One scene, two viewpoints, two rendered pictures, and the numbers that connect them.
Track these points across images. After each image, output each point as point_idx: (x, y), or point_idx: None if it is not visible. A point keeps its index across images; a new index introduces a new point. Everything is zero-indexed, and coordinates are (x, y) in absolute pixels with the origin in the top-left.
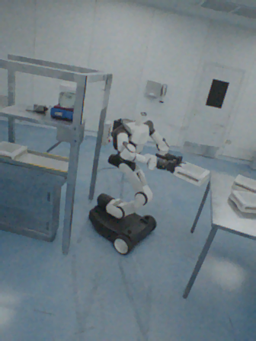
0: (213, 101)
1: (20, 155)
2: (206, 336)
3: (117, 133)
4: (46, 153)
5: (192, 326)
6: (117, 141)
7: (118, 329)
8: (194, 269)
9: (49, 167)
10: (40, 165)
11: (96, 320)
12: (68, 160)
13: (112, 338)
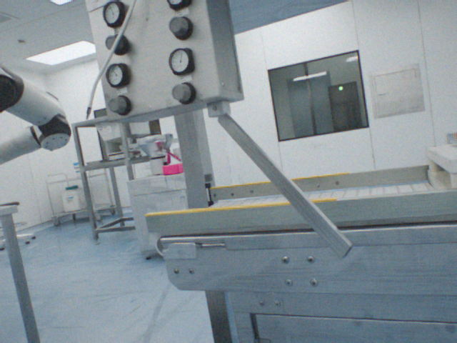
0: None
1: (440, 179)
2: (73, 334)
3: (15, 76)
4: (316, 199)
5: (78, 341)
6: (46, 98)
7: (179, 333)
8: (30, 305)
9: (269, 181)
10: (305, 176)
11: (206, 340)
12: (206, 135)
13: (191, 326)
